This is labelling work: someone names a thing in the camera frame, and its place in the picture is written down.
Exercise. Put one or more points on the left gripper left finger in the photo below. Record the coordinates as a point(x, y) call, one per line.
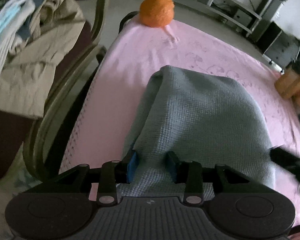
point(113, 173)

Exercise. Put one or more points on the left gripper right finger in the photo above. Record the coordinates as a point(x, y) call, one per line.
point(188, 173)

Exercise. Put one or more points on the dark red chair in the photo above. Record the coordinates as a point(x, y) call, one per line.
point(17, 130)

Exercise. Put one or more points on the orange juice bottle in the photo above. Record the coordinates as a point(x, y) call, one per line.
point(288, 84)

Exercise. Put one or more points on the pink printed towel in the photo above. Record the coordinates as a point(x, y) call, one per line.
point(109, 110)

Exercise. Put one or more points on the grey and blue sweater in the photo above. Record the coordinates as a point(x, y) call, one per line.
point(208, 119)

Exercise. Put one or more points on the orange tangerine fruit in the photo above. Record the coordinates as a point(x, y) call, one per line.
point(156, 13)

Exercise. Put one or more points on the pile of folded clothes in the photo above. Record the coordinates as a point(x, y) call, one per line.
point(35, 35)

